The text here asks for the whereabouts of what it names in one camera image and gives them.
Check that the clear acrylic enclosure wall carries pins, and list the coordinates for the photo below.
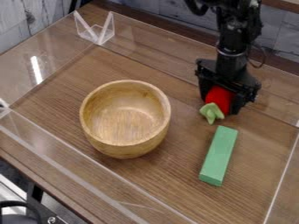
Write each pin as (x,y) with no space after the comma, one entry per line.
(92,191)

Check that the red plush fruit green leaves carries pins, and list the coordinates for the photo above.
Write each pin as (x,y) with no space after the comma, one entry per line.
(217,104)

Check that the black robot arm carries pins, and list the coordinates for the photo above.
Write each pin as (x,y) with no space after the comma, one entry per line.
(239,24)

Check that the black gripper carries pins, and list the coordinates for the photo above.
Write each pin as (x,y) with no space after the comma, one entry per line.
(241,83)

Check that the wooden bowl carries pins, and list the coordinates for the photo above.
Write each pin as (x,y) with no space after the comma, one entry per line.
(124,117)

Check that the green rectangular block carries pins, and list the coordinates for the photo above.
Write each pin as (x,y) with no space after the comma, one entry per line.
(213,171)

